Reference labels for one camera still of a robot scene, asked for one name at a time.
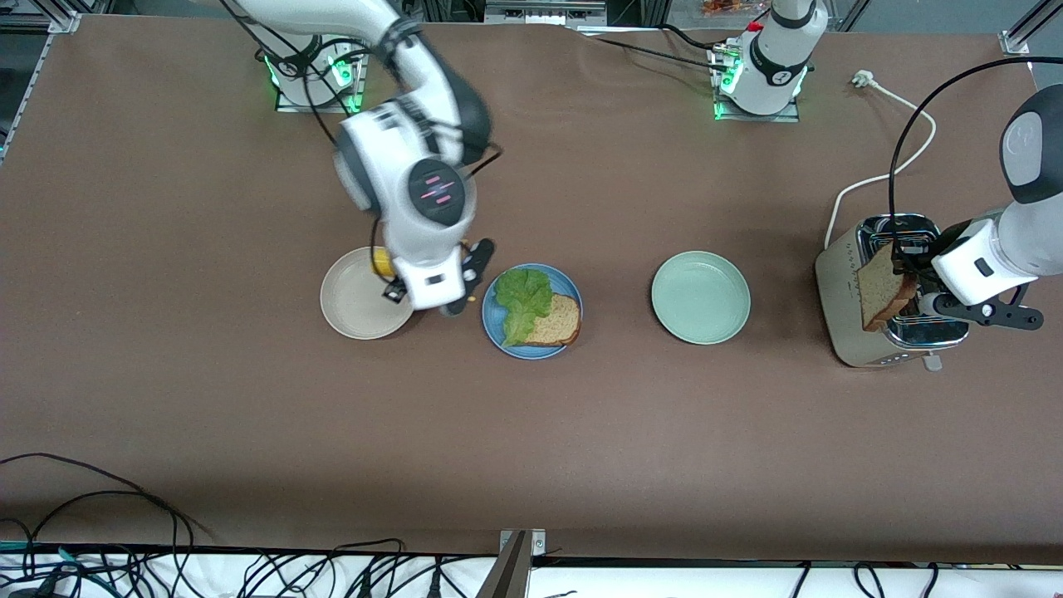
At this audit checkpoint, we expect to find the brown bread slice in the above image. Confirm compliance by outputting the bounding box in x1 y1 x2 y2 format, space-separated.
857 247 919 333
523 293 582 347

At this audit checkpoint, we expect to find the green lettuce leaf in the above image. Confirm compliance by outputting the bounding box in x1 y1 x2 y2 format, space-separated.
495 267 556 347

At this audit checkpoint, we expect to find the yellow mustard squeeze bottle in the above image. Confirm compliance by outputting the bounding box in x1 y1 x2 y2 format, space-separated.
371 247 477 302

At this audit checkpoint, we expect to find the mint green plate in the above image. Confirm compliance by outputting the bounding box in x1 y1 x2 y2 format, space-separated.
651 251 752 346

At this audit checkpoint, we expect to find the blue plate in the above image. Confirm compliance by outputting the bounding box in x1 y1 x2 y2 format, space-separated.
482 263 584 360

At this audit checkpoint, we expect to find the beige plate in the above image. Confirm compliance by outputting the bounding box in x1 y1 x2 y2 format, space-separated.
320 246 416 341

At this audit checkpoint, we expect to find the silver two-slot toaster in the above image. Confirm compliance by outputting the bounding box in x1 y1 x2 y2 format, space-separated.
815 213 970 372

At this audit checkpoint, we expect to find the grey metal box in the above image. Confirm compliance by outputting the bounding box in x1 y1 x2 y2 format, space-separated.
484 0 609 27

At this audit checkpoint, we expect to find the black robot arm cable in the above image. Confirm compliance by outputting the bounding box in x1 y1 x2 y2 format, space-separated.
889 56 1063 275

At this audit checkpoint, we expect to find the white toaster power cable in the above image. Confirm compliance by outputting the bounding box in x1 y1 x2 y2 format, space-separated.
825 70 938 250

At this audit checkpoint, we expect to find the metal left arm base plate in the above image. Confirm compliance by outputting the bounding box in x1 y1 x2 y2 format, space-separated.
708 42 802 123

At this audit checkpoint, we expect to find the black base power cable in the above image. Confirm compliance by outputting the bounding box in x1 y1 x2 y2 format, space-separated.
573 25 727 71

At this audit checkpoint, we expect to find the aluminium profile bracket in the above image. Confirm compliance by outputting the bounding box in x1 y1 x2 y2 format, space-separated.
476 529 546 598

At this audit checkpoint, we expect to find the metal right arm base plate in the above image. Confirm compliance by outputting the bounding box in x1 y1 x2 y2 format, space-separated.
276 35 370 114

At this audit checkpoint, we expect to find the black floor cable tangle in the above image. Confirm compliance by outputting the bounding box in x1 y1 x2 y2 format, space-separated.
0 536 499 598

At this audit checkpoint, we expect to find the long black table cable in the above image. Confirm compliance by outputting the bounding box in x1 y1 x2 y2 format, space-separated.
0 453 213 549

